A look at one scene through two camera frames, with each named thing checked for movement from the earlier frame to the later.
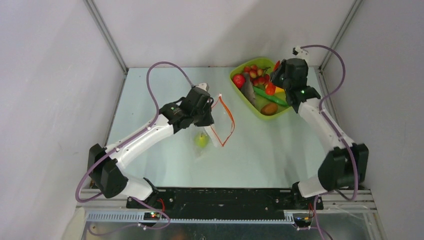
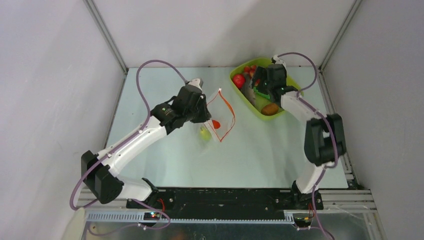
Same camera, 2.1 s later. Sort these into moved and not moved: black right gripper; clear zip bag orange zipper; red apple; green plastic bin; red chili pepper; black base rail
Moved: clear zip bag orange zipper; red chili pepper; black right gripper
Not moved: red apple; green plastic bin; black base rail
